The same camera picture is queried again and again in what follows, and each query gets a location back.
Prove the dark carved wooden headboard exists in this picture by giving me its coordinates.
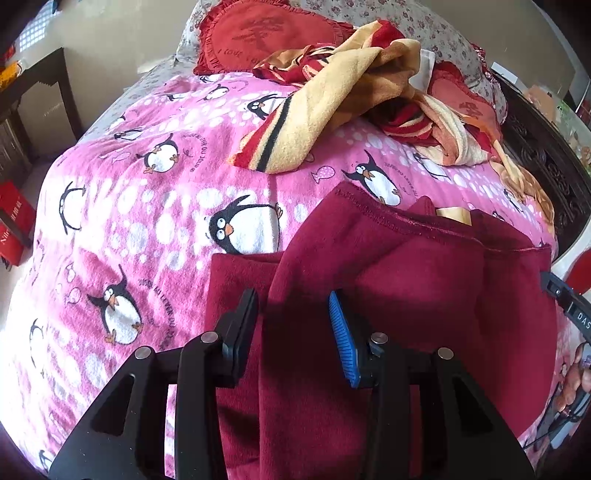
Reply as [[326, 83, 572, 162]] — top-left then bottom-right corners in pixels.
[[489, 62, 591, 259]]

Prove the floral pillow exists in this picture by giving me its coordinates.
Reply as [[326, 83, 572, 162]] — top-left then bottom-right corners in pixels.
[[178, 0, 509, 125]]

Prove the dark wooden table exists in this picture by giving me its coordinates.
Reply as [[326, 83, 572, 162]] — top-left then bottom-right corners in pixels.
[[0, 47, 84, 181]]

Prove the white lattice window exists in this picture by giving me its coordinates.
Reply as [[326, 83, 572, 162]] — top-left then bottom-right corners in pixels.
[[18, 0, 58, 51]]

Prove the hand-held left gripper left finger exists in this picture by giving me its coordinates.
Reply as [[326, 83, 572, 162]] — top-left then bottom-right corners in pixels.
[[48, 288, 259, 480]]

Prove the white cloth label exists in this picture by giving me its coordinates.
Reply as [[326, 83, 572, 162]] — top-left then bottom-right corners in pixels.
[[409, 48, 438, 91]]

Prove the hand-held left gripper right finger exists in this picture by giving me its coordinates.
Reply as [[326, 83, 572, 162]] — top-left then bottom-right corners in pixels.
[[328, 290, 536, 480]]

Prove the grey floral bed sheet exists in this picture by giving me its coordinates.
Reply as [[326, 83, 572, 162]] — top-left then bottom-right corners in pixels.
[[81, 54, 204, 139]]

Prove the pink penguin print blanket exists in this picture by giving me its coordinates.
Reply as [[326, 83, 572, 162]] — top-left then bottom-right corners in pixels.
[[7, 71, 591, 480]]

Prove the maroon fleece garment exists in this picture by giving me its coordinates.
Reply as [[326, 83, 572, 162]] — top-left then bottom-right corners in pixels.
[[203, 181, 561, 480]]

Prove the yellow red striped blanket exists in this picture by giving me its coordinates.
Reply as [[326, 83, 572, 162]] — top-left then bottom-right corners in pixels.
[[228, 19, 555, 232]]

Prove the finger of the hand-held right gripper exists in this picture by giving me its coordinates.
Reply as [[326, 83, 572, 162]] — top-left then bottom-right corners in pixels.
[[540, 271, 575, 306]]

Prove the red heart-shaped pillow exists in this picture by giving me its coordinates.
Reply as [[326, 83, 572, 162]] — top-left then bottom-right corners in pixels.
[[193, 0, 356, 77], [427, 60, 505, 136]]

